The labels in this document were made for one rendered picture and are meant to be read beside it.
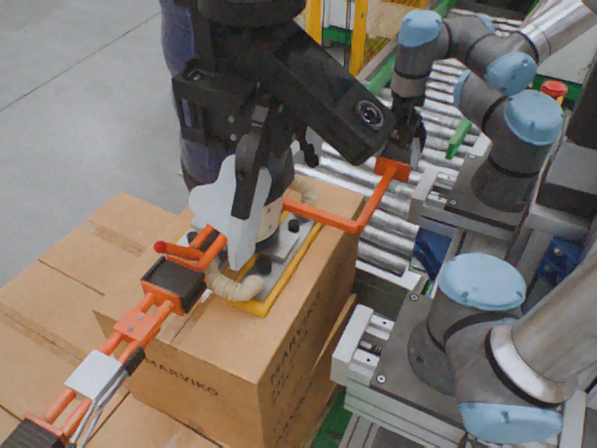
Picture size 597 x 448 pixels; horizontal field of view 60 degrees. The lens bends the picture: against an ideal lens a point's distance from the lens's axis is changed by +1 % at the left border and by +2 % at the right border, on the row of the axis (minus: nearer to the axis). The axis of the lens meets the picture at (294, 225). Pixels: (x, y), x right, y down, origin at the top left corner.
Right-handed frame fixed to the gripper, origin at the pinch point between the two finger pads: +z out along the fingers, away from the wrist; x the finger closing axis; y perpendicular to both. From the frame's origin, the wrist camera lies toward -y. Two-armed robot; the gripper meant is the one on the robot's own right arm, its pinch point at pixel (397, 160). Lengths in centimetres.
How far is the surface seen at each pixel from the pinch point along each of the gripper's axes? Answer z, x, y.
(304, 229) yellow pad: 11.1, -14.5, 21.1
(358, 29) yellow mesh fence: 32, -56, -131
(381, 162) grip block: -0.9, -2.8, 3.7
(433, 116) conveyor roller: 53, -9, -107
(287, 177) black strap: -12.0, -14.4, 30.4
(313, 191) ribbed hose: 5.7, -15.8, 13.3
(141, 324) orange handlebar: -1, -26, 65
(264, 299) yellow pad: 11.4, -13.5, 43.3
